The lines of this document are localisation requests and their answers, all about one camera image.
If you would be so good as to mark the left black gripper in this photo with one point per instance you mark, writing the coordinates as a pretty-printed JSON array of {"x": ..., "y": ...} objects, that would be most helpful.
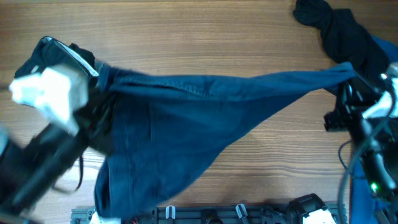
[{"x": 93, "y": 124}]

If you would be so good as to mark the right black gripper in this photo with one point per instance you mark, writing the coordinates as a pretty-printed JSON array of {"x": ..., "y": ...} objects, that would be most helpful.
[{"x": 357, "y": 96}]

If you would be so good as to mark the dark blue shorts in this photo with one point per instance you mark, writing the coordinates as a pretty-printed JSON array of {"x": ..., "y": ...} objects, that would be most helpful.
[{"x": 167, "y": 130}]

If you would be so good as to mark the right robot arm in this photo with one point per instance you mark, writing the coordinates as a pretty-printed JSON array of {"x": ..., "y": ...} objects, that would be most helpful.
[{"x": 374, "y": 160}]

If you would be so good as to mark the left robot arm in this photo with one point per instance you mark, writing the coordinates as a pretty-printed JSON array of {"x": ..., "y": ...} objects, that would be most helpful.
[{"x": 28, "y": 173}]

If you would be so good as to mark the folded light denim jeans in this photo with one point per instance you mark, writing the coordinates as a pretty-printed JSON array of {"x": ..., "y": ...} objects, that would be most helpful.
[{"x": 98, "y": 64}]

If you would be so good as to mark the crumpled black garment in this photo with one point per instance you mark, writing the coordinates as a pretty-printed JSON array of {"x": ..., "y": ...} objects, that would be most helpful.
[{"x": 343, "y": 39}]

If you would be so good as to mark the folded black garment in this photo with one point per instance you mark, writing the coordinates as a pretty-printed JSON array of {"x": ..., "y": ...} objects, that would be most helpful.
[{"x": 50, "y": 51}]

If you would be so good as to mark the bright blue cloth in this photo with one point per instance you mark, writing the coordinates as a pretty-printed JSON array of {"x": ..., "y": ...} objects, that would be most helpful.
[{"x": 362, "y": 205}]

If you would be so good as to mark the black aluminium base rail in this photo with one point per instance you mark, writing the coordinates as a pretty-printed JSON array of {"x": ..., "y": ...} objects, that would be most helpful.
[{"x": 237, "y": 214}]

